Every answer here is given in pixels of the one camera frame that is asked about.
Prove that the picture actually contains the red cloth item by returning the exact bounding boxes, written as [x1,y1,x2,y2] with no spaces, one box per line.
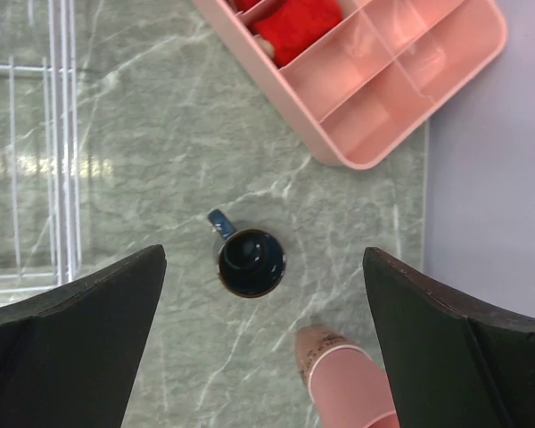
[232,0,344,68]

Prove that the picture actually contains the pink compartment organizer tray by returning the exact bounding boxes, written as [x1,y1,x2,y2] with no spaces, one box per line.
[196,1,507,170]

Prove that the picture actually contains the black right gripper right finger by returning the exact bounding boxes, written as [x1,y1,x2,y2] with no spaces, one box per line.
[362,247,535,427]

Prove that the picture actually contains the dark blue ceramic mug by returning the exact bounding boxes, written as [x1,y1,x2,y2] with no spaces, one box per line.
[208,209,287,299]

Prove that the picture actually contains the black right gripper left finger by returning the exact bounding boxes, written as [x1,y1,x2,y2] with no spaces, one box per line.
[0,244,167,427]

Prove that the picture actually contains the pink plastic cup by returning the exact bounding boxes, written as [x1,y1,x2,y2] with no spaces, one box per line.
[307,345,399,428]

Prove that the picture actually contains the pink patterned cup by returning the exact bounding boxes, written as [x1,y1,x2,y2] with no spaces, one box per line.
[295,325,349,386]

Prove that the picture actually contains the white wire dish rack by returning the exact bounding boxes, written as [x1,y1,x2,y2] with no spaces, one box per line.
[0,1,82,300]

